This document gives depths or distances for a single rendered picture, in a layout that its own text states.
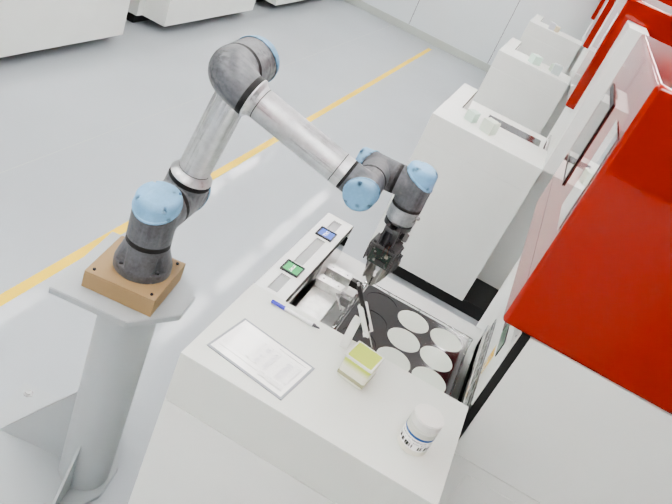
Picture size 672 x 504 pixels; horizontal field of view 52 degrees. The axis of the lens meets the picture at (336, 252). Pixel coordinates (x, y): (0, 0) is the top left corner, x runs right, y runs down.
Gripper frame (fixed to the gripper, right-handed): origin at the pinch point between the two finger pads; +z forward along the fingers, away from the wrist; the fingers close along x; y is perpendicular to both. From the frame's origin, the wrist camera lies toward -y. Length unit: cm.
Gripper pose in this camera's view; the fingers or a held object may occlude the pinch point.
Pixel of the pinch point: (371, 279)
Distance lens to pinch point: 179.3
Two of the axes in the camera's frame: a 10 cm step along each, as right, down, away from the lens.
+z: -3.5, 7.8, 5.2
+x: 8.5, 5.0, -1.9
